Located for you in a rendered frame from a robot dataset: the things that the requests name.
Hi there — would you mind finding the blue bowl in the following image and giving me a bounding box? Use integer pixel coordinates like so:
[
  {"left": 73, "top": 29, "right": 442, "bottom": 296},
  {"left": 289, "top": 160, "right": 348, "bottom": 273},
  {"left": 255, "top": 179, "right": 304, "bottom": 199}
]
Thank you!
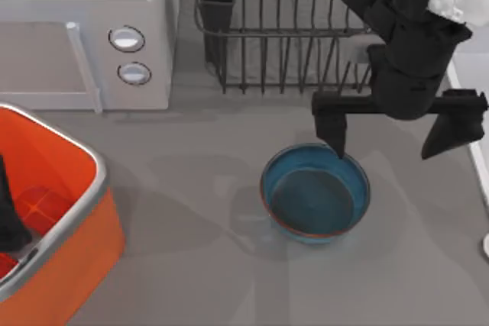
[{"left": 260, "top": 142, "right": 371, "bottom": 247}]

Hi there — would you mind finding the pale microwave oven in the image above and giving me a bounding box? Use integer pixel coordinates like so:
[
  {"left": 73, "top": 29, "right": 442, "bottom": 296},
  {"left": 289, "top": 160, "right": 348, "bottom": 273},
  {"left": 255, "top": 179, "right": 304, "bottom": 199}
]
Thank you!
[{"left": 0, "top": 0, "right": 181, "bottom": 114}]

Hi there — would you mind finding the small round microwave knob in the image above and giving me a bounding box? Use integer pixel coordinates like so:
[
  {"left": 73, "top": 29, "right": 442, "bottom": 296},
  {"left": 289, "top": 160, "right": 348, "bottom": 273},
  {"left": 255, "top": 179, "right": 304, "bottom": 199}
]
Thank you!
[{"left": 116, "top": 61, "right": 153, "bottom": 86}]

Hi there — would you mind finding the large round microwave knob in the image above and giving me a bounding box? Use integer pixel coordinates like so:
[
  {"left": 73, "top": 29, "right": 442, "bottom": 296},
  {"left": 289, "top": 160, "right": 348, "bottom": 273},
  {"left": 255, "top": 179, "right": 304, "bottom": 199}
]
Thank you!
[{"left": 108, "top": 24, "right": 147, "bottom": 53}]

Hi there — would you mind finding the orange basket with grey rim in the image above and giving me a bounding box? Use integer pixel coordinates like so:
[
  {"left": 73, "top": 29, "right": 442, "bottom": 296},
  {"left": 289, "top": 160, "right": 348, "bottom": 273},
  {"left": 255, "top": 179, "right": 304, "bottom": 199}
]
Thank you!
[{"left": 0, "top": 102, "right": 128, "bottom": 326}]

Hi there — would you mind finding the grey microwave door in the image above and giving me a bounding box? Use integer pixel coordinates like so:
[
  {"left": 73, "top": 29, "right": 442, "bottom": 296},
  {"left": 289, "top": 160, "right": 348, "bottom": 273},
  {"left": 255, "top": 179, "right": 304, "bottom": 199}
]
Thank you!
[{"left": 0, "top": 21, "right": 97, "bottom": 95}]

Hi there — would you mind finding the dark wire dish rack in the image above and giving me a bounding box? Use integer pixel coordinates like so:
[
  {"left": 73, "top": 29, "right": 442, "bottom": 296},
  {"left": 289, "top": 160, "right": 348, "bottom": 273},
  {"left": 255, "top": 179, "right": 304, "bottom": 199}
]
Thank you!
[{"left": 193, "top": 0, "right": 384, "bottom": 95}]

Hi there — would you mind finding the pale microwave door handle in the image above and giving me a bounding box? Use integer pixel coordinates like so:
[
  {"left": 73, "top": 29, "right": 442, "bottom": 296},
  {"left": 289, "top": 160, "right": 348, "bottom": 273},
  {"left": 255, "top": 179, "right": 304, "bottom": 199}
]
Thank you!
[{"left": 64, "top": 21, "right": 105, "bottom": 114}]

